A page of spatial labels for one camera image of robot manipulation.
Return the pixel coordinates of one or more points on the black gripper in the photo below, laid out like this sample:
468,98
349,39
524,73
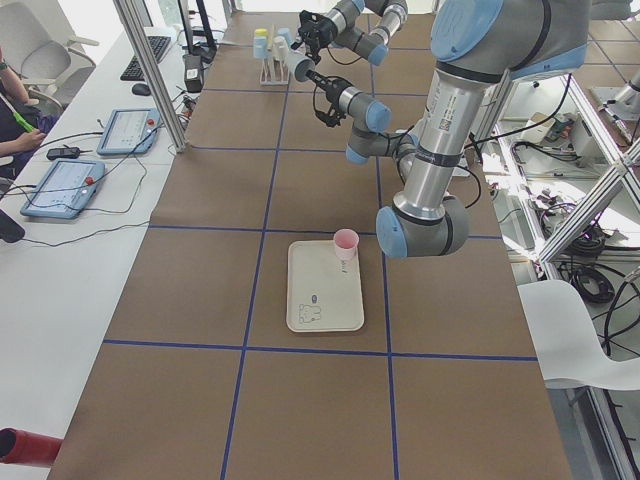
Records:
333,91
320,24

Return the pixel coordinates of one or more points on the grey plastic cup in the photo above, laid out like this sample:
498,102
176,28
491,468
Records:
299,65

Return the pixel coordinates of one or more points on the light blue plastic cup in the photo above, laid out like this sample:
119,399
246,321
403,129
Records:
286,34

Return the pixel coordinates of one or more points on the pale cream plastic cup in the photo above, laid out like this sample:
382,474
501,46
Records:
280,48

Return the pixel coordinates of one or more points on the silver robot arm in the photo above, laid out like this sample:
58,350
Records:
338,27
475,44

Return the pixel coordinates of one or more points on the pink plastic cup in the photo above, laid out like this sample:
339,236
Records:
345,242

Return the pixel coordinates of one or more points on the black power adapter box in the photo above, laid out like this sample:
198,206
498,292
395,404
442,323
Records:
193,73

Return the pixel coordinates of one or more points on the black computer mouse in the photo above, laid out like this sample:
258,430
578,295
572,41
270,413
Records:
140,89

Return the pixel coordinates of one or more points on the far blue teach pendant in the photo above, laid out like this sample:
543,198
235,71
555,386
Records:
129,131

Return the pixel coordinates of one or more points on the blue teach pendant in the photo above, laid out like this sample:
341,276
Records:
129,131
65,189

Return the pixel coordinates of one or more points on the pale green plastic tray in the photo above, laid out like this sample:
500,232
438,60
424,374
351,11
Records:
324,292

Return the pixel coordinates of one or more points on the black handheld remote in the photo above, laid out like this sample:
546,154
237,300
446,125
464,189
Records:
63,153

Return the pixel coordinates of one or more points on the near blue teach pendant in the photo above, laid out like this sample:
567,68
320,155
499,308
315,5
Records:
65,189

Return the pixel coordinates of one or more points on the white office chair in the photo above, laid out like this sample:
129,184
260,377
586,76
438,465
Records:
49,70

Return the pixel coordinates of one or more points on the red cylinder bottle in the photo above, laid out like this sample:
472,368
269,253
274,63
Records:
28,449

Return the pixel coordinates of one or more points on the white wire cup rack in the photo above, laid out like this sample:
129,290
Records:
272,71

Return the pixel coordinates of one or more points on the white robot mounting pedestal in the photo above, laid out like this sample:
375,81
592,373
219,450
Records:
462,165

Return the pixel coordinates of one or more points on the aluminium frame post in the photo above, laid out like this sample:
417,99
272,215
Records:
132,23

